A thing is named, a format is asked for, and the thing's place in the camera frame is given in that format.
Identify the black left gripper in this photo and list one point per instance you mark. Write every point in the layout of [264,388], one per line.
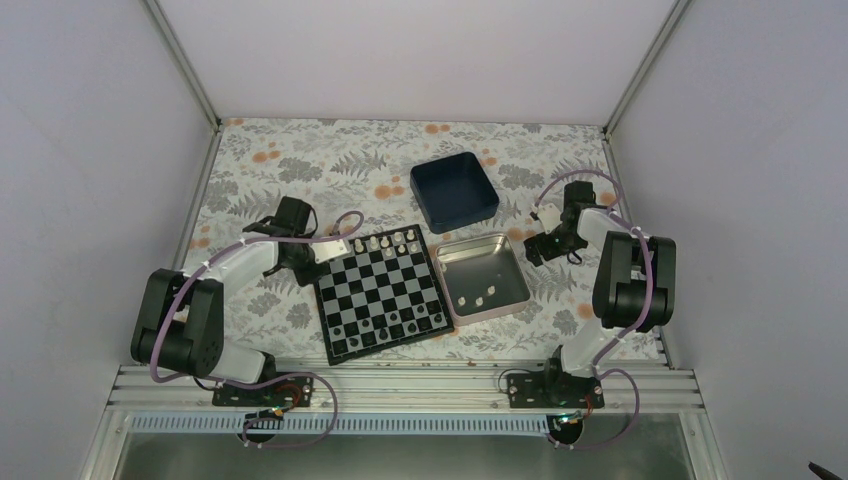
[304,278]

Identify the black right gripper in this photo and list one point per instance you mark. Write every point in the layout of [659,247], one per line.
[533,253]

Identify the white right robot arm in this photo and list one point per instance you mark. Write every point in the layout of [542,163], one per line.
[634,289]

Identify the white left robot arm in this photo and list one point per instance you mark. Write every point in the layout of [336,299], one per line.
[180,327]

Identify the pink metal tin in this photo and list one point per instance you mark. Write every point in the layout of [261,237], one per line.
[467,268]

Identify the black and white chessboard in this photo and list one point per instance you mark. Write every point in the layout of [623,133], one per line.
[368,304]

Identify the dark blue square tray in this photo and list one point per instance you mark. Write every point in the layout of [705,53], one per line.
[453,192]

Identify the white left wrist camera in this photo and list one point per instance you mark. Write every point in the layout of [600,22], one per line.
[330,250]

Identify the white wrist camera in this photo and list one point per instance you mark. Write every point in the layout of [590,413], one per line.
[330,250]
[548,215]

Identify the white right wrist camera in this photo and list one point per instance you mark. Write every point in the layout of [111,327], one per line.
[548,215]

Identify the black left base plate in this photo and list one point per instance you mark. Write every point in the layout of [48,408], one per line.
[294,392]

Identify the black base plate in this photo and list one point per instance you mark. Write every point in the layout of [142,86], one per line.
[294,392]
[530,389]

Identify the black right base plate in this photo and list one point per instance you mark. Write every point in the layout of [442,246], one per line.
[530,389]

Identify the aluminium front rail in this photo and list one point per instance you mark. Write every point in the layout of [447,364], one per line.
[405,390]

